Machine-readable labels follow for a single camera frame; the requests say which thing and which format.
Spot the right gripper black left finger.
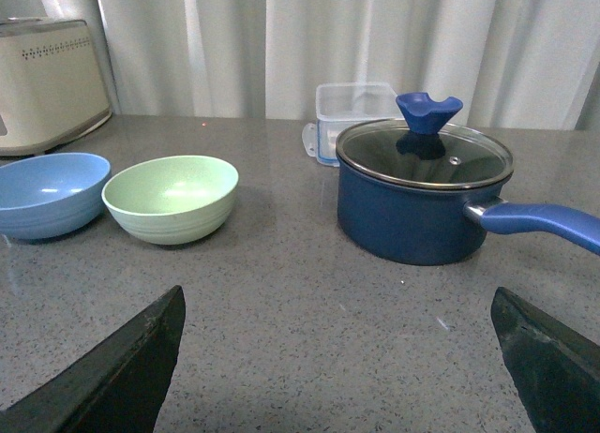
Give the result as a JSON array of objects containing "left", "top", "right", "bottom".
[{"left": 1, "top": 285, "right": 186, "bottom": 432}]

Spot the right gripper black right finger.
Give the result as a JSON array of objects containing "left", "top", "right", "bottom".
[{"left": 490, "top": 287, "right": 599, "bottom": 432}]

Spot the green bowl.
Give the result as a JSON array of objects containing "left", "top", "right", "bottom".
[{"left": 102, "top": 156, "right": 239, "bottom": 246}]

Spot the blue bowl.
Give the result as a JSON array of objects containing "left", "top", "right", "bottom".
[{"left": 1, "top": 153, "right": 112, "bottom": 240}]

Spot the blue saucepan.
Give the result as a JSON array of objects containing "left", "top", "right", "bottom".
[{"left": 337, "top": 155, "right": 599, "bottom": 265}]

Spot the glass lid with blue knob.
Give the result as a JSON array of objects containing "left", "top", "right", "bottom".
[{"left": 337, "top": 92, "right": 513, "bottom": 190}]

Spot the cream toaster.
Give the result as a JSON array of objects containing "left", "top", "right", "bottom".
[{"left": 1, "top": 18, "right": 112, "bottom": 157}]

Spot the white curtain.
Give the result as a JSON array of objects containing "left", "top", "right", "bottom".
[{"left": 0, "top": 0, "right": 600, "bottom": 131}]

